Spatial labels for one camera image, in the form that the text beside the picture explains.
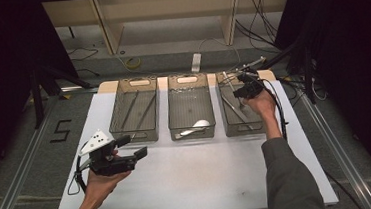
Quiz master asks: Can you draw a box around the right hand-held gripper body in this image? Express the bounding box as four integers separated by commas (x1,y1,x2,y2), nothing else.
234,56,270,98

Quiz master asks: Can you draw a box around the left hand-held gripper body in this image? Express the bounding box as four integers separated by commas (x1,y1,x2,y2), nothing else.
76,127,138,179

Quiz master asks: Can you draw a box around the silver metal cutlery piece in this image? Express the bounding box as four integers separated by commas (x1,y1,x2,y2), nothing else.
221,93,255,133
222,69,244,111

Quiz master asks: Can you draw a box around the grey mesh storage basket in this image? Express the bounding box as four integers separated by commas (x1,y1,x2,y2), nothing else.
164,71,218,142
214,67,276,139
104,76,163,146

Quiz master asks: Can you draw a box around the white ceramic spoon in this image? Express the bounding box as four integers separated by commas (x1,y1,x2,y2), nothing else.
174,119,212,140

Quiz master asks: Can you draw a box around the person's right hand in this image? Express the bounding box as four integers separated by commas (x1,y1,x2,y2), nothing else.
241,88,279,124

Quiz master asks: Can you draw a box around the person's left hand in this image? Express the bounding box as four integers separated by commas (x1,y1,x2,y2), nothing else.
82,170,134,206

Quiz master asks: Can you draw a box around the white power strip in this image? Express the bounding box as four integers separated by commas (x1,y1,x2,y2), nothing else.
190,52,204,74

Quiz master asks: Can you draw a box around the black metal stand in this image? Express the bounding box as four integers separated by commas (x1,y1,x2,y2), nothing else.
255,33,318,109
28,60,98,130

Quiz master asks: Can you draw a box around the white table cover sheet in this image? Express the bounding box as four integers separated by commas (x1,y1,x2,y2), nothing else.
44,63,340,209

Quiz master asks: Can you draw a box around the right hand-held gripper cable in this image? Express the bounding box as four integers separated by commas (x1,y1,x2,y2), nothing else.
217,66,292,147

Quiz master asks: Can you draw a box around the white power cable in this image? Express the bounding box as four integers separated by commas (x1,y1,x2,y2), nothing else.
197,34,243,74

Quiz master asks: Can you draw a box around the bundle of black cables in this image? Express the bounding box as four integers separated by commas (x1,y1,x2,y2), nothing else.
233,0,291,58

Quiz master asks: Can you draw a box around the yellow cable coil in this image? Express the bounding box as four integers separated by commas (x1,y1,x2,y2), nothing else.
125,56,142,70

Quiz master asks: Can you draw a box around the thin black floor cable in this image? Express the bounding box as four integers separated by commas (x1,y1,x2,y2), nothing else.
67,45,100,64

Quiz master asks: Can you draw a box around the aluminium floor rail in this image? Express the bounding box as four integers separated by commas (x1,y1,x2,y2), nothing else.
0,90,74,209
297,86,371,209

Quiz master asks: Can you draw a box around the light wooden desk frame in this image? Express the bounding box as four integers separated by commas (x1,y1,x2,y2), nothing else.
42,0,297,61

